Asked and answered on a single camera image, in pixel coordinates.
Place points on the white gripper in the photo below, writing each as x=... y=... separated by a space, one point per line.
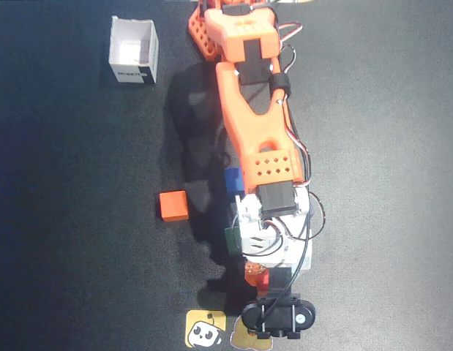
x=256 y=278

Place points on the black table mat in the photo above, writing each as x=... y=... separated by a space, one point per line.
x=376 y=164

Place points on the yellow robot face sticker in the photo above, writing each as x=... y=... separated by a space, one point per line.
x=204 y=329

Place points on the green wooden cube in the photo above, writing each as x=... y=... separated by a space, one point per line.
x=231 y=241

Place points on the orange wooden cube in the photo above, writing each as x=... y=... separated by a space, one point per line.
x=173 y=205

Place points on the white open cardboard box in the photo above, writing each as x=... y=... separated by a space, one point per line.
x=132 y=47

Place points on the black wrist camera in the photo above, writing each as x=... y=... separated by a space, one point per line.
x=277 y=318

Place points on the hugging face emoji sticker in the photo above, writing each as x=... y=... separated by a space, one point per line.
x=240 y=337

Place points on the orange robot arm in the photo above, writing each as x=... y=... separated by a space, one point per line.
x=248 y=124

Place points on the blue wooden cube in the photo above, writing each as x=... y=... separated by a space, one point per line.
x=233 y=181

